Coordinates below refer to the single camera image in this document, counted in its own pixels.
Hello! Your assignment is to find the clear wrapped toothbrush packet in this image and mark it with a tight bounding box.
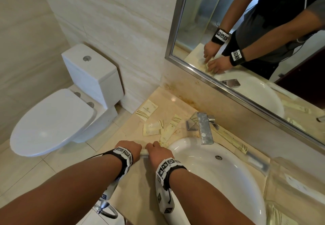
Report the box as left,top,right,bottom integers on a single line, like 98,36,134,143
244,150,270,175

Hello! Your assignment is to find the narrow cream toiletry packet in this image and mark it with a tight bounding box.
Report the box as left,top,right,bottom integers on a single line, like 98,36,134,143
216,125,250,155

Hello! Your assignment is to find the long cream toiletry packet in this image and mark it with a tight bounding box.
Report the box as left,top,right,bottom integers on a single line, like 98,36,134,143
159,114,182,147

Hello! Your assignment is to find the black marker wristband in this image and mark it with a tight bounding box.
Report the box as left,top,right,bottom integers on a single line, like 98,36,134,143
155,157,187,190
103,147,134,176

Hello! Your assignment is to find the black thin cable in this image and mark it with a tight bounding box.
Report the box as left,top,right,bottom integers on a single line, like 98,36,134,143
86,151,115,161

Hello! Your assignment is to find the white sink basin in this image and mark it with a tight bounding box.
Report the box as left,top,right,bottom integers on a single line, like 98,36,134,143
168,137,267,225

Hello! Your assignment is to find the small cream toiletry packet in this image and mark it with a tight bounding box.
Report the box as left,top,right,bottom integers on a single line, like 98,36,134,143
143,120,165,136

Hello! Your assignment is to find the chrome square faucet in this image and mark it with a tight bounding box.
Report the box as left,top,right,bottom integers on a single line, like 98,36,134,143
186,111,219,145

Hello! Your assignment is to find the person's left forearm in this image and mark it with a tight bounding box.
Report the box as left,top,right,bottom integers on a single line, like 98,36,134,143
0,154,123,225

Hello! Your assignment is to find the person's right hand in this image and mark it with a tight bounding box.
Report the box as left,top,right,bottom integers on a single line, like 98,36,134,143
145,141,176,168

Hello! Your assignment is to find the square cream toiletry packet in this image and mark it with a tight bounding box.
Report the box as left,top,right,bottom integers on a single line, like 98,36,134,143
135,99,158,121

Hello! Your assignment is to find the white toilet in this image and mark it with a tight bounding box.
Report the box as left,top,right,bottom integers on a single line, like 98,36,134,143
10,44,124,157

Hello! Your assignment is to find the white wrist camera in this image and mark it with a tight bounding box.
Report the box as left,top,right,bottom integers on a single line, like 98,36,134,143
101,174,120,203
155,182,176,214

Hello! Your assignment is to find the person's right forearm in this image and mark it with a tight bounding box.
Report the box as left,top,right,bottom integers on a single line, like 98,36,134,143
167,168,255,225

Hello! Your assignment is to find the clear amenity tray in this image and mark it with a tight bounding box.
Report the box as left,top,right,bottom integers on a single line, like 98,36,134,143
264,156,325,225

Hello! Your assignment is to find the metal framed wall mirror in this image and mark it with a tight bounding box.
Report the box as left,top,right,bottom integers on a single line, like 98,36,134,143
165,0,325,154

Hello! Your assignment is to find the person's left hand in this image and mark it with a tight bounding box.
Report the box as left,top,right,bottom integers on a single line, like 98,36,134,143
114,140,143,163

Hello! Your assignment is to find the chrome towel ring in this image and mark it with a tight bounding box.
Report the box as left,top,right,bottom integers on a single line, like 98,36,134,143
96,198,119,219

